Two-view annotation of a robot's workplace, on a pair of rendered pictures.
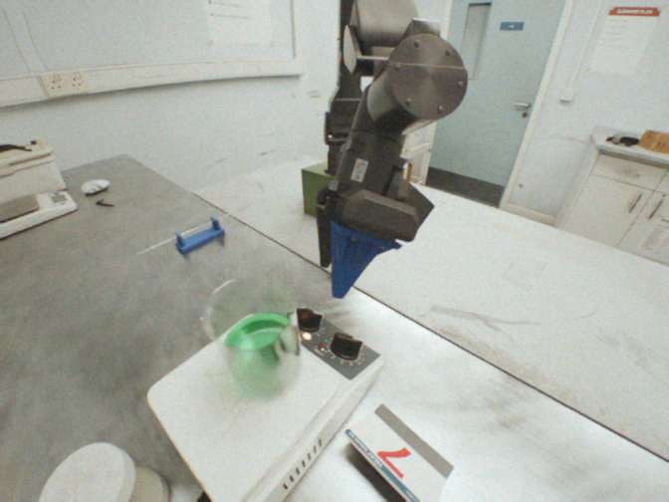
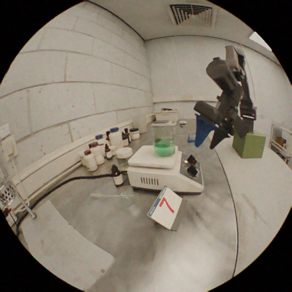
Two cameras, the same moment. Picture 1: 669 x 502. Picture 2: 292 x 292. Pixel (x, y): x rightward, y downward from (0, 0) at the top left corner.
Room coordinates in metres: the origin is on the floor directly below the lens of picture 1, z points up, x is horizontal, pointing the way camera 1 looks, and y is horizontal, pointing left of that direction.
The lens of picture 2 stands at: (-0.01, -0.19, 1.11)
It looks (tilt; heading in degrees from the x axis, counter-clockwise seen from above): 20 degrees down; 73
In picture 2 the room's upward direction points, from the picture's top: 7 degrees counter-clockwise
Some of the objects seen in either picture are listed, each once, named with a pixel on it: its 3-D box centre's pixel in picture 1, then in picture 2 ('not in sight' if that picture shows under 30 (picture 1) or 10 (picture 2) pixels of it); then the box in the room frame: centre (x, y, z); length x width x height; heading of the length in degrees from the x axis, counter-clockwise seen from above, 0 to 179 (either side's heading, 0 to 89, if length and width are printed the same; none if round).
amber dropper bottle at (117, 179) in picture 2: not in sight; (116, 174); (-0.02, 0.11, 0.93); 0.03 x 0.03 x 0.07
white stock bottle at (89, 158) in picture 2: not in sight; (90, 160); (-0.13, 0.25, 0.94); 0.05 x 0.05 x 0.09
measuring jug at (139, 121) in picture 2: not in sight; (139, 123); (0.25, 0.76, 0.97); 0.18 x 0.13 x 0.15; 75
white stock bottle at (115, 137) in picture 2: not in sight; (116, 139); (0.01, 0.42, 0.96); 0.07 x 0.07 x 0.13
